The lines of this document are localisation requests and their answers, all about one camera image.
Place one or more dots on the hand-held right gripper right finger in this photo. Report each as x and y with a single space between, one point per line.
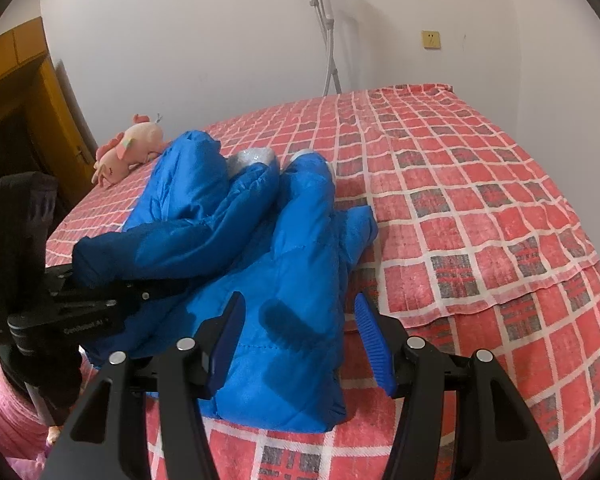
375 347

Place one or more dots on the blue padded jacket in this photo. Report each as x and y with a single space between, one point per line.
290 240

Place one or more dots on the yellow wall socket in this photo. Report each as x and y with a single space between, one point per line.
431 40

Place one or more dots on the red checked bed sheet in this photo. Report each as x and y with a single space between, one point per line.
470 220

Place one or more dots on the grey crutch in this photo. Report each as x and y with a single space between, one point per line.
325 25

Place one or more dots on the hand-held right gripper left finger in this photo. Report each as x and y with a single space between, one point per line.
227 342

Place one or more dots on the pink plush toy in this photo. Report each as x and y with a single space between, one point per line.
130 147

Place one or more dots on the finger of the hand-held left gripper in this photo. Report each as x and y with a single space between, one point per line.
150 292

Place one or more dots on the person's left forearm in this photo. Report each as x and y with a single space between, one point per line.
5 410

